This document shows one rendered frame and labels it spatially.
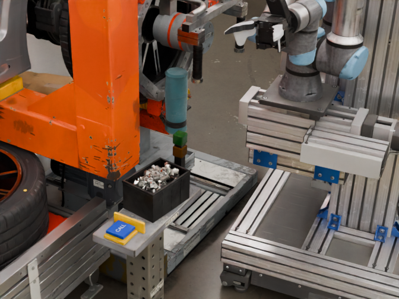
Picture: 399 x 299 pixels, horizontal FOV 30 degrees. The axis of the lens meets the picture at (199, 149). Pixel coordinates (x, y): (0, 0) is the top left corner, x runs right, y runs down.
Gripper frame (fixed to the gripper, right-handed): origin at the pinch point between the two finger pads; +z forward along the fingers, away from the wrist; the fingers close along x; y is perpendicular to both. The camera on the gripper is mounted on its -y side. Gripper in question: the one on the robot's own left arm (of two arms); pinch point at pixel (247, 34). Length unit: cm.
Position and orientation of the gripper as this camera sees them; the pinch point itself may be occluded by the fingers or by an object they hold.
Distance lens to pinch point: 191.5
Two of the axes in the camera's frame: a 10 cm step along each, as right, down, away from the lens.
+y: 0.8, 9.0, 4.4
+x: -7.9, -2.1, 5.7
